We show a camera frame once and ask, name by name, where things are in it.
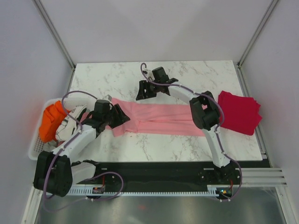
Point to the white plastic laundry basket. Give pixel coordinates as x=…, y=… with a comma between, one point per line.
x=36, y=145

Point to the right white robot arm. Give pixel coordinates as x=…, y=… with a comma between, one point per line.
x=207, y=116

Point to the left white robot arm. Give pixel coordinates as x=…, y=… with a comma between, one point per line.
x=58, y=170

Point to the aluminium frame post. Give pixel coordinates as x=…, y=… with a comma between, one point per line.
x=266, y=16
x=53, y=31

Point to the white printed t-shirt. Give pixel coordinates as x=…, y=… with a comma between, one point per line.
x=68, y=125

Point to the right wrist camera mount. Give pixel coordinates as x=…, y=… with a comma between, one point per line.
x=148, y=73

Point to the orange t-shirt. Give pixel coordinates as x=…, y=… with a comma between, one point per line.
x=53, y=115

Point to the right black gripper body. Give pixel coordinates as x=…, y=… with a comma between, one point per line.
x=156, y=89

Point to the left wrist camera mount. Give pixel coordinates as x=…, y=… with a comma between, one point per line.
x=108, y=98

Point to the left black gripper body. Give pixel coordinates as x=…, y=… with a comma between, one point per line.
x=112, y=119

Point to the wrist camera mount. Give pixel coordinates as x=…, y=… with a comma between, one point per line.
x=108, y=98
x=148, y=73

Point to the white slotted cable duct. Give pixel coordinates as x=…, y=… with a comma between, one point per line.
x=90, y=190

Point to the left aluminium frame post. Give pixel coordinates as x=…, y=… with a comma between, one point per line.
x=53, y=31

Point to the right aluminium frame post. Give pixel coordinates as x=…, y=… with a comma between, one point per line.
x=266, y=16

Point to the dusty rose t-shirt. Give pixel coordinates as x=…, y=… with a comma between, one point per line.
x=85, y=116

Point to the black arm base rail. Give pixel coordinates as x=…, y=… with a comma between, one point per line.
x=157, y=176

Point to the folded red t-shirt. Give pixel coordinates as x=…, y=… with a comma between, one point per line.
x=241, y=114

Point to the light pink t-shirt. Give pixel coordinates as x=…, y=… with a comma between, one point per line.
x=156, y=119

